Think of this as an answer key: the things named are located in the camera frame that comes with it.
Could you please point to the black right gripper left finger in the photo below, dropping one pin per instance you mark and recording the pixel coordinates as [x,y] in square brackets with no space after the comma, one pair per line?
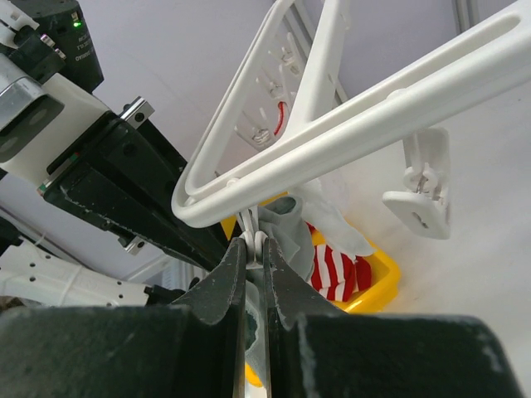
[211,342]

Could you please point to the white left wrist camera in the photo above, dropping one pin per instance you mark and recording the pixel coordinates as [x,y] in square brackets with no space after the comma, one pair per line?
[40,121]

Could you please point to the red white striped sock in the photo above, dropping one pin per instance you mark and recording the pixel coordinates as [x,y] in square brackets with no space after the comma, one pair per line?
[335,275]

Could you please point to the grey sock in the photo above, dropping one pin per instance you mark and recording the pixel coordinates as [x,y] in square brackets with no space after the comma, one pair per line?
[281,220]

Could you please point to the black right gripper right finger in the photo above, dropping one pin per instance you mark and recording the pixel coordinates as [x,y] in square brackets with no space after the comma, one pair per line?
[301,330]

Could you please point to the white plastic clip hanger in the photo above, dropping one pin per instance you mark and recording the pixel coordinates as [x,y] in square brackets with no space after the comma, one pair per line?
[483,62]

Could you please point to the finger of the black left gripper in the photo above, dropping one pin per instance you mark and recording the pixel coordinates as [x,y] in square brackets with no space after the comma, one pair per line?
[132,224]
[174,195]

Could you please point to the yellow plastic bin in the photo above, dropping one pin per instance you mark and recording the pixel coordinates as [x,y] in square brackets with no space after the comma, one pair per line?
[385,278]

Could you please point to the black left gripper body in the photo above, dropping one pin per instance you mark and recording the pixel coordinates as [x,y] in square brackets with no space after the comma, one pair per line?
[119,155]

